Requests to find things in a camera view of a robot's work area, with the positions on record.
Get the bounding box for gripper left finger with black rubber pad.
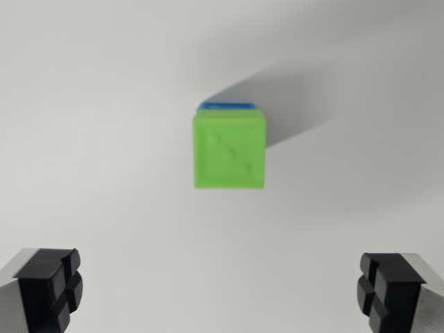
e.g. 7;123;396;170
0;247;85;333

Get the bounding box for gripper right finger with black rubber pad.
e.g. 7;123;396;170
356;252;444;333

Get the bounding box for green soft toy cube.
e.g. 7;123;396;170
191;109;268;190

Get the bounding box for blue soft toy cube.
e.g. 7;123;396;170
196;101;261;113

